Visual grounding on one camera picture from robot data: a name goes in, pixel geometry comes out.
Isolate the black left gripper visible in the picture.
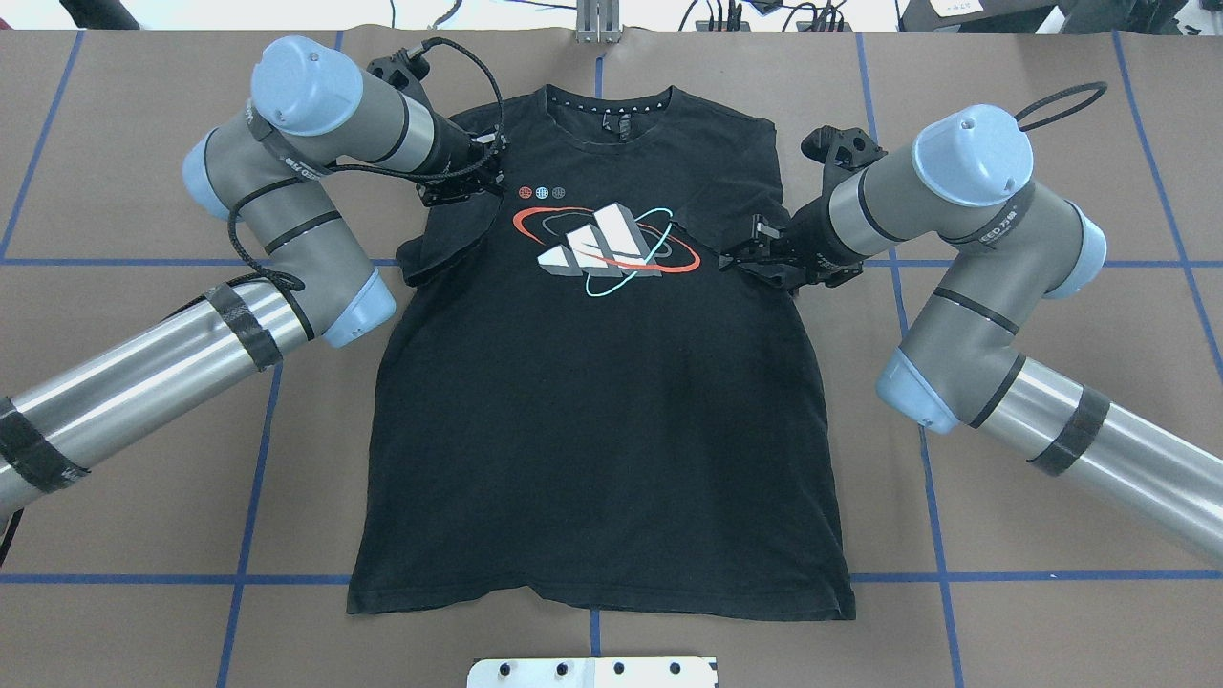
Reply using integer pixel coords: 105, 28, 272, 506
417, 112, 508, 207

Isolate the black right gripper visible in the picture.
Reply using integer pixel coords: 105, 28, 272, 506
718, 197, 866, 290

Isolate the black printed t-shirt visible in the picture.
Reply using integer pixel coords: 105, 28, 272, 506
349, 84, 856, 621

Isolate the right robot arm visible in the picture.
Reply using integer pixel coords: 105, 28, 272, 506
719, 104, 1222, 563

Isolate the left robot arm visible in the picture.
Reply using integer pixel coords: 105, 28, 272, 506
1, 35, 505, 517

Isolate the black braided cable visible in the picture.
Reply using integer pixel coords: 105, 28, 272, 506
225, 35, 508, 292

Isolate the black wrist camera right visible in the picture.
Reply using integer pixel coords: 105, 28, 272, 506
800, 125, 889, 174

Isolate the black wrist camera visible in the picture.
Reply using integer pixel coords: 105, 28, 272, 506
800, 125, 889, 174
366, 49, 430, 103

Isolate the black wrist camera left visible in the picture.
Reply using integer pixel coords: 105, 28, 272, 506
366, 49, 430, 103

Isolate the aluminium frame post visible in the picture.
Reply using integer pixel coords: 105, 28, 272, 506
575, 0, 623, 44

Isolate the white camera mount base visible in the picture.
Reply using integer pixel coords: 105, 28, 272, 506
466, 656, 719, 687

